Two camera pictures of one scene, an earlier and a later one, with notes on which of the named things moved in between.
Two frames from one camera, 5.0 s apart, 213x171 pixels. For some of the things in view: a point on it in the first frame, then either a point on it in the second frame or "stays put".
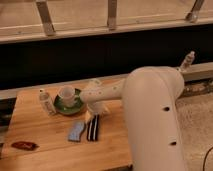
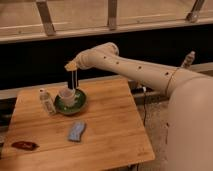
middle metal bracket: [112, 15] stays put
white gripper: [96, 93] to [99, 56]
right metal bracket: [192, 17] stays put
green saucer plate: [74, 109] stays put
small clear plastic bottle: [47, 101] stays put
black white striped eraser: [92, 128] to [73, 79]
